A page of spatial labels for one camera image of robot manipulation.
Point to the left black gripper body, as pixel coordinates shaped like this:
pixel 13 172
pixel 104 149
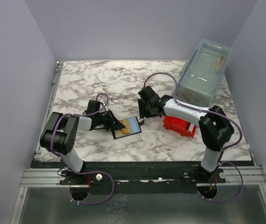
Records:
pixel 105 120

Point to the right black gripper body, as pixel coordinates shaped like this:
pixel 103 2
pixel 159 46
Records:
pixel 144 110

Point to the black leather card holder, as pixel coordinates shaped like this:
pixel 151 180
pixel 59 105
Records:
pixel 132 126

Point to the red plastic bin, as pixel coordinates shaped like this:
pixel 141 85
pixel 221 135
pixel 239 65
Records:
pixel 179 126

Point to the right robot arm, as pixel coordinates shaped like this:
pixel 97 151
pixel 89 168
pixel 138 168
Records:
pixel 216 130

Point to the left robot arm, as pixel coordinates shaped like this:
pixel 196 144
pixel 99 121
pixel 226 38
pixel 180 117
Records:
pixel 60 131

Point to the clear plastic storage box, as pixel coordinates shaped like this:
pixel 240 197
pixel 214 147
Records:
pixel 200 78

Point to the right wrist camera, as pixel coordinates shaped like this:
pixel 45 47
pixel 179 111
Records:
pixel 148 95

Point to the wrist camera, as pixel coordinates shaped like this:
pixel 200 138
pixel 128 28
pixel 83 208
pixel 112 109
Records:
pixel 92 107
pixel 148 95

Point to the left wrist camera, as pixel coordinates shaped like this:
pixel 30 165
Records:
pixel 92 107

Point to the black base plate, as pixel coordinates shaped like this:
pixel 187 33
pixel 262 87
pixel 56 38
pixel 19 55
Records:
pixel 140 169

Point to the aluminium mounting rail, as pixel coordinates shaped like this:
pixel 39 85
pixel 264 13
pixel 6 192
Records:
pixel 33 177

